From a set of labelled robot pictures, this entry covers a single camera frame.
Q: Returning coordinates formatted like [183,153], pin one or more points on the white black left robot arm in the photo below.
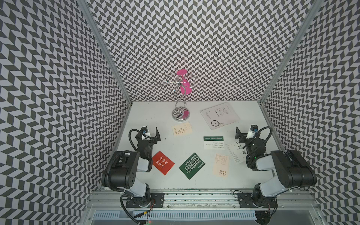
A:
[121,172]

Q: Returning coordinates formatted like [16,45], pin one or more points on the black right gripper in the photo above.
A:
[243,136]

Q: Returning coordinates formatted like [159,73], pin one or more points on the beige calendar card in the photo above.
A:
[182,129]

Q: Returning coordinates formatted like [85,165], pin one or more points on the red square card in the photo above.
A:
[162,162]

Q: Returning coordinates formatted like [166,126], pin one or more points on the dark green grid card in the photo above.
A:
[192,165]

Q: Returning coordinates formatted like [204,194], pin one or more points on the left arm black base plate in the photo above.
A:
[154,200]

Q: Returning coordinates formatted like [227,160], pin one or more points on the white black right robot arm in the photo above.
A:
[292,170]

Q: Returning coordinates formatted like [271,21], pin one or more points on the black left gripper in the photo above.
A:
[154,138]

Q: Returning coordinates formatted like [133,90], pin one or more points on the green white text card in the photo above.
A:
[213,142]

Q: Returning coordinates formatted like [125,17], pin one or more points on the white photo album bicycle cover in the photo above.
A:
[220,116]

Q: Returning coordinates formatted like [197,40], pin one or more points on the chrome wire cup stand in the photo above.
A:
[180,112]

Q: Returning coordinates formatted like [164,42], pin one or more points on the pink plastic cup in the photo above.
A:
[184,83]

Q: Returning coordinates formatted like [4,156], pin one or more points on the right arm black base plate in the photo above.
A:
[246,200]

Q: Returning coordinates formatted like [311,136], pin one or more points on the aluminium front rail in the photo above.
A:
[187,199]

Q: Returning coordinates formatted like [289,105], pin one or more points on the white calligraphy card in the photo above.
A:
[237,152]

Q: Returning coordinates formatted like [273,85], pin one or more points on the pale pink card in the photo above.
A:
[221,166]

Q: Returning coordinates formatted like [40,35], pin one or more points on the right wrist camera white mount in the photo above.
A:
[252,131]

